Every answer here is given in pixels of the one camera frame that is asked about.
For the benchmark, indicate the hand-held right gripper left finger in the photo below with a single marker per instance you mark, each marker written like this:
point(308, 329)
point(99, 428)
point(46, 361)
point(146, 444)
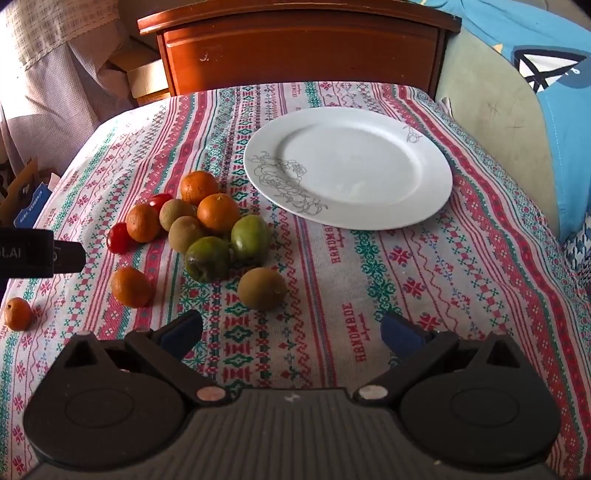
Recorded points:
point(181, 333)

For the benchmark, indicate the white plate with line drawing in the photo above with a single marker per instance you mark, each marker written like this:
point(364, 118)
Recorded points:
point(355, 170)

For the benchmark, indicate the checkered beige curtain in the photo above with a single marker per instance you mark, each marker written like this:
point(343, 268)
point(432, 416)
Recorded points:
point(51, 64)

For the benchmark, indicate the large brown kiwi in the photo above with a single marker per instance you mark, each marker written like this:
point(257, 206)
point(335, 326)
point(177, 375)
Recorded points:
point(262, 288)

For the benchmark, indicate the pale green cushion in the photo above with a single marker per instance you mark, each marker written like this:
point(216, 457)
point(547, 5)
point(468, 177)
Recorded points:
point(494, 115)

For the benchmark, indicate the brown wooden nightstand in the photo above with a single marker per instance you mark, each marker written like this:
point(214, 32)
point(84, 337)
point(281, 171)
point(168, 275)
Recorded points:
point(300, 50)

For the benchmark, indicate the brown cardboard box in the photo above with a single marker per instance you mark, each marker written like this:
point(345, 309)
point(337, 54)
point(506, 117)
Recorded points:
point(134, 51)

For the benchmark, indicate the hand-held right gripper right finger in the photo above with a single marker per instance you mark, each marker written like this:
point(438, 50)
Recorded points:
point(400, 338)

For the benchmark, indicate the blue houndstooth cloth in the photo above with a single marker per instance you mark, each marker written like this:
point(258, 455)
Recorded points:
point(579, 249)

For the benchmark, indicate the patterned red green blanket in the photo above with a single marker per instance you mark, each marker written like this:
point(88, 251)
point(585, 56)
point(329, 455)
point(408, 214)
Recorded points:
point(332, 295)

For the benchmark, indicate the red cherry tomato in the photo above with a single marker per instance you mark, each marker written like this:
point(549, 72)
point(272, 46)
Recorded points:
point(161, 200)
point(118, 238)

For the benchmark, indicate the open cardboard box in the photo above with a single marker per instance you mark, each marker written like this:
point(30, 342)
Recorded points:
point(21, 182)

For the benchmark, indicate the blue printed cloth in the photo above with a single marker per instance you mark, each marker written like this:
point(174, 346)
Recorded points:
point(561, 115)

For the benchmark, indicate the blue printed box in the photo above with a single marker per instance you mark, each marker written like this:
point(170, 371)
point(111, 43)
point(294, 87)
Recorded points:
point(31, 207)

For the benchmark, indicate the green round fruit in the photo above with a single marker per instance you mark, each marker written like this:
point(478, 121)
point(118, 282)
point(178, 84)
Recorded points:
point(250, 237)
point(207, 259)

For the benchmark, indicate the small orange tangerine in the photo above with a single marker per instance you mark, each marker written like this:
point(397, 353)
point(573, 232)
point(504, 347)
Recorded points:
point(18, 314)

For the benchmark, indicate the pale cardboard box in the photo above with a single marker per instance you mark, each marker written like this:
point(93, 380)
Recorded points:
point(150, 79)

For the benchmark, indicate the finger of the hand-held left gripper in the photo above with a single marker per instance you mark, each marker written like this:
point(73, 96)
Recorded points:
point(69, 257)

